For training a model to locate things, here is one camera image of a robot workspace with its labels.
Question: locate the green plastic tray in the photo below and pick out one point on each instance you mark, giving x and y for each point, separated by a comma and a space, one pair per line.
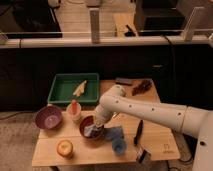
64, 86

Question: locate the yellow apple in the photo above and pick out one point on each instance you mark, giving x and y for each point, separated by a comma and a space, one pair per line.
65, 148

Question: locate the blue cloth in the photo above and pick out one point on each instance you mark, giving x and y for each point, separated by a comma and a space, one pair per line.
113, 133

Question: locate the dark grey sponge block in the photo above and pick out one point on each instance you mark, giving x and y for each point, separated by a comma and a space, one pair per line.
123, 81

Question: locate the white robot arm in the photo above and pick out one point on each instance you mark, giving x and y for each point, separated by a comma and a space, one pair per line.
194, 122

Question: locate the purple bowl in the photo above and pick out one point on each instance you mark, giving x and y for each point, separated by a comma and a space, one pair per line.
48, 117

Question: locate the white angled bracket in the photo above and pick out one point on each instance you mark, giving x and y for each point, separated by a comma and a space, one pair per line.
192, 23

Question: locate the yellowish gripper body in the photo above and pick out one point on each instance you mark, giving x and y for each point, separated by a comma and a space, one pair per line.
98, 123

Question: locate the blue cup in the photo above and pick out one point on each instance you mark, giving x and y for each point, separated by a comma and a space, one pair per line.
119, 146

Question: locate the red bowl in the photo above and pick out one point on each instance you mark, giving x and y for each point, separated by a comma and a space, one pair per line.
86, 122

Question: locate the white cup with red item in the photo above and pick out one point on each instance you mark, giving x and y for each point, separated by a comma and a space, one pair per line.
74, 110

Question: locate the black object on shelf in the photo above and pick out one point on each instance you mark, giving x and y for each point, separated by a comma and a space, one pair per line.
129, 32

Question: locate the dark red grapes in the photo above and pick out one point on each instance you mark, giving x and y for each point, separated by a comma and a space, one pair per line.
143, 87

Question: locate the grey-blue towel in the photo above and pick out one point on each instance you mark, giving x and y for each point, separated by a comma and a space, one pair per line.
91, 131

